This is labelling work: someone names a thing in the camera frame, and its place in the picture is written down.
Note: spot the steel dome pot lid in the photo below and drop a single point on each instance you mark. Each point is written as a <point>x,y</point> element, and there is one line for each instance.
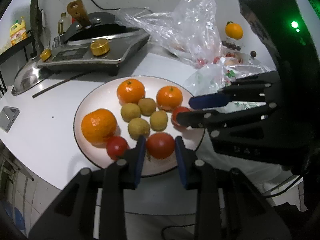
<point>29,76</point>

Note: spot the red cherry tomato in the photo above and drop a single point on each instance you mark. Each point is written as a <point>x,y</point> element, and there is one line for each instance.
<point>116,146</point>
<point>160,145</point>
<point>178,113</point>

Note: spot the black umbrella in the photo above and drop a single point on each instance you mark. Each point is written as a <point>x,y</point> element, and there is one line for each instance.
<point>41,26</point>

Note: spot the black chopstick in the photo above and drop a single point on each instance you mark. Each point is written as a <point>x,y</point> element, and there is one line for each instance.
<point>60,83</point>

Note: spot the clear box of dark fruit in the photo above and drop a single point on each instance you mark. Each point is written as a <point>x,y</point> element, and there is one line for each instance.
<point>231,44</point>

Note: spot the tan longan fruit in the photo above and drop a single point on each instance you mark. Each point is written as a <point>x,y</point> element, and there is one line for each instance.
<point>147,106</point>
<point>159,120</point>
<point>130,111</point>
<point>138,127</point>

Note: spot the steel saucepan with lid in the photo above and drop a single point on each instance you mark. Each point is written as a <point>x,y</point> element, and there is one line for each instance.
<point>246,59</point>

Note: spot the small mandarin orange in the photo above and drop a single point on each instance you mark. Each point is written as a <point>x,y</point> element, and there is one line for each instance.
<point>168,98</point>

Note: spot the flat printed plastic bag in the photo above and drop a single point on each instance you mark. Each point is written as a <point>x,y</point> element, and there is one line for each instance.
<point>210,78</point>

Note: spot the black metal rack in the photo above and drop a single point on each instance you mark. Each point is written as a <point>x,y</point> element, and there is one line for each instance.
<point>20,46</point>

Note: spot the crumpled clear plastic bag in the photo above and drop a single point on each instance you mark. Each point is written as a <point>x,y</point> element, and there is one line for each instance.
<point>189,31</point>

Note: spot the grey smartphone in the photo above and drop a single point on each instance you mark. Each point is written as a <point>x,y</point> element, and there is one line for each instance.
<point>7,117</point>

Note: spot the large mandarin orange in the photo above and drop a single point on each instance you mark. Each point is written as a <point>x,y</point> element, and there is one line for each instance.
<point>98,126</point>

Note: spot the steel induction cooker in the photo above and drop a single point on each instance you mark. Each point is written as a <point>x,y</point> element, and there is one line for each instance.
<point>105,53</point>

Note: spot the yellow detergent jug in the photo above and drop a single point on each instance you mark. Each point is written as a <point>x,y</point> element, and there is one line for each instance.
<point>18,32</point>

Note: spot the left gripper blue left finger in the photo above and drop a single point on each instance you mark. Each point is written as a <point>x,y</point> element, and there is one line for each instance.
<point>140,155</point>

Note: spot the white round plate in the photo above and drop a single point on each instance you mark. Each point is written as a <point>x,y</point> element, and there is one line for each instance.
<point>105,96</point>

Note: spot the black wok with wooden handle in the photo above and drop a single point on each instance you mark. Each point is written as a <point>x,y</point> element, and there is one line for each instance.
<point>92,25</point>

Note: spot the oil bottle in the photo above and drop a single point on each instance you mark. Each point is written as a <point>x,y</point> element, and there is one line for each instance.
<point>63,24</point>

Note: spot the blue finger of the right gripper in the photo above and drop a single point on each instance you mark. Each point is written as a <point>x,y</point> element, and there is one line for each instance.
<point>247,89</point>
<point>261,119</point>

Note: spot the yellow orange on box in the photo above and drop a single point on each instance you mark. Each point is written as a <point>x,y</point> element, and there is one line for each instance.
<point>234,30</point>

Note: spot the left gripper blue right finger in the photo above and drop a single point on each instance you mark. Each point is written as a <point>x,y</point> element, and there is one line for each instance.
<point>180,150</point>

